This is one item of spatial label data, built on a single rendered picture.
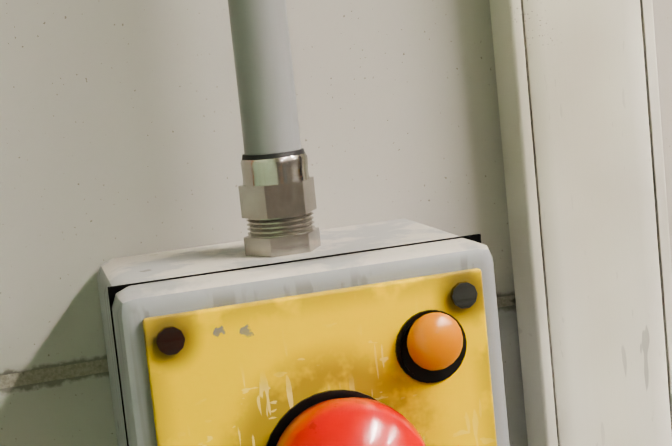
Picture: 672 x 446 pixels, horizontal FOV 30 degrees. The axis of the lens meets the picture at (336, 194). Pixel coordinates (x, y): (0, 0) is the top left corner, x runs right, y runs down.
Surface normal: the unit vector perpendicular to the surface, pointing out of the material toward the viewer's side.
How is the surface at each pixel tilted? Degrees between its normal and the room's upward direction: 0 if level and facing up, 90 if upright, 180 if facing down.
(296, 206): 90
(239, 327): 90
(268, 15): 90
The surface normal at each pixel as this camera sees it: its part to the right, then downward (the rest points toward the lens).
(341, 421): 0.02, -0.47
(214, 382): 0.26, 0.08
